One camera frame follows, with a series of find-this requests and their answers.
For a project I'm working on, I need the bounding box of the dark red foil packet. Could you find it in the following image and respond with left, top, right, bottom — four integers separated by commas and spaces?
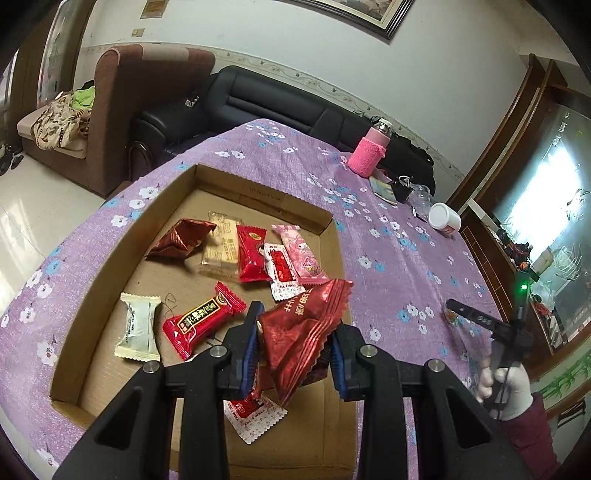
257, 279, 353, 407
146, 218, 216, 260

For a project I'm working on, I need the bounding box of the white red snack packet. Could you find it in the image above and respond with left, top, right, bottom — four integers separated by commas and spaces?
263, 243, 304, 302

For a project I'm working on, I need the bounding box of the bright red snack packet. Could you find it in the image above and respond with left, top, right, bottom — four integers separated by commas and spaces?
236, 225, 270, 283

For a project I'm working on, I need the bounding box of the pink marshmallow packet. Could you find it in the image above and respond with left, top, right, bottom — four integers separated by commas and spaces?
271, 224, 329, 287

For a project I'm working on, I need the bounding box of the yellow cake snack packet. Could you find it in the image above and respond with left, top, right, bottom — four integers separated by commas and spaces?
200, 212, 242, 278

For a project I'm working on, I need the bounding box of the green candy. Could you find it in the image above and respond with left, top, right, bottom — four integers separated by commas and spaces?
444, 310, 466, 328

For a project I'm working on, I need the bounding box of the dark red sleeve forearm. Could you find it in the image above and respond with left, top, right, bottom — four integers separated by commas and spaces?
501, 393, 561, 479

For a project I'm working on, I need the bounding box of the white gloved right hand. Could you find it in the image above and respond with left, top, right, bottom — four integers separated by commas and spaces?
476, 358, 534, 421

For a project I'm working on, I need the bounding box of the white red packet in box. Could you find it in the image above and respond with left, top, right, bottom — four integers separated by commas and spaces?
223, 394, 287, 445

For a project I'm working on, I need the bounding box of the red black label packet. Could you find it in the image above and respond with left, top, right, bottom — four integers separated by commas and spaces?
162, 282, 246, 361

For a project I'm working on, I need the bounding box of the purple floral tablecloth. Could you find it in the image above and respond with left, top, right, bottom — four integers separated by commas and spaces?
0, 118, 509, 480

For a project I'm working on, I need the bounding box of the white cream snack packet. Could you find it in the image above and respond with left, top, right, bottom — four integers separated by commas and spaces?
114, 292, 161, 363

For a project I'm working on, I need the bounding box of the cardboard box tray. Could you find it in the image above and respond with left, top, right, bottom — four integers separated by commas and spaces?
49, 165, 356, 479

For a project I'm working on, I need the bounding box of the white plastic jar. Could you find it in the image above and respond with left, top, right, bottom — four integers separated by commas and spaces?
428, 202, 462, 236

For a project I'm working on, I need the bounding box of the clear glass cup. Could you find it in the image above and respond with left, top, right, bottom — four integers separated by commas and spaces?
407, 184, 434, 220

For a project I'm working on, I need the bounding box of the black small object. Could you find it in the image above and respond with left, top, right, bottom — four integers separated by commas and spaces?
391, 175, 413, 203

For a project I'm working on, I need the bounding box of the small booklet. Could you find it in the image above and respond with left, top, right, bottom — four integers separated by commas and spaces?
370, 177, 398, 206

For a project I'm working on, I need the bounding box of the pink sleeved water bottle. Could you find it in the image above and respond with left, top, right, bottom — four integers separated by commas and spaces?
346, 118, 393, 178

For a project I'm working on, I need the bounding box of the black leather sofa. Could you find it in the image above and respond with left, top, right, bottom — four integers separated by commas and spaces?
128, 65, 435, 195

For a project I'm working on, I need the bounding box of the patterned cloth on chair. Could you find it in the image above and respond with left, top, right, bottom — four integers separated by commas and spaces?
31, 85, 95, 150

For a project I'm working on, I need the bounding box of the brown armchair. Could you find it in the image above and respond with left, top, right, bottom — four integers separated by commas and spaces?
17, 43, 215, 198

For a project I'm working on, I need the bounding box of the wooden glass door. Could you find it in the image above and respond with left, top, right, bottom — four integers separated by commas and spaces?
1, 1, 95, 151

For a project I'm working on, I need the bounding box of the framed wall picture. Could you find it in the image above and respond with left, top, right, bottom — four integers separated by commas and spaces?
287, 0, 415, 41

